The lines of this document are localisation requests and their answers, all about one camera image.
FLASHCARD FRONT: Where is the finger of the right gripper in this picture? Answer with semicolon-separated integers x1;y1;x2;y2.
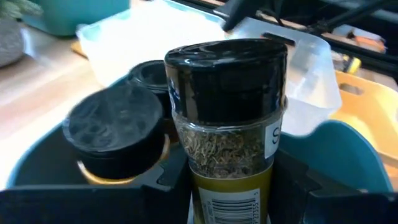
213;0;261;32

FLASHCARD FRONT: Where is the green succulent in grey pot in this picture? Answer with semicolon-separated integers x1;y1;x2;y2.
0;0;44;68

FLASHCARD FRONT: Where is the black round-lid herb jar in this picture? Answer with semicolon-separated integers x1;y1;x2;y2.
164;37;289;224

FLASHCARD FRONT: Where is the shallow clear plastic container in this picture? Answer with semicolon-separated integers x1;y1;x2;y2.
75;0;229;88

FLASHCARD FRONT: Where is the black aluminium table frame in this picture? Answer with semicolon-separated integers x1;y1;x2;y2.
310;29;398;74

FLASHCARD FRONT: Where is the orange label spice bottle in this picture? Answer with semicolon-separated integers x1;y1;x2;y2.
61;83;171;186

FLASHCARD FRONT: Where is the light teal plastic bin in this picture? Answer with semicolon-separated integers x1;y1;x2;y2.
21;0;131;37

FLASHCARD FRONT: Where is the small yellow plastic bin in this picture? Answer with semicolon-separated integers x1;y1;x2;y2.
328;70;398;191

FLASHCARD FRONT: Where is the brown label yellow-cap bottle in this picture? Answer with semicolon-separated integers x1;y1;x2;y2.
341;55;363;75

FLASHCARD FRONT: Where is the dark teal handled bin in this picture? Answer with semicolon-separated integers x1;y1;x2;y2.
6;73;393;194

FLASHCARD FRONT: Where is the grey-lid spice jar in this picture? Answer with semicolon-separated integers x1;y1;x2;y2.
126;59;175;119

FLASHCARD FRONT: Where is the clear plastic bin with handles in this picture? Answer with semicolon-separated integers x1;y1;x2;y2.
222;17;343;138

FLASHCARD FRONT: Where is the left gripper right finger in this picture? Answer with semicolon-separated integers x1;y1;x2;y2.
269;149;398;224

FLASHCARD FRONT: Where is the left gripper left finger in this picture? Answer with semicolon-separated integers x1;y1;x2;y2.
0;146;192;224

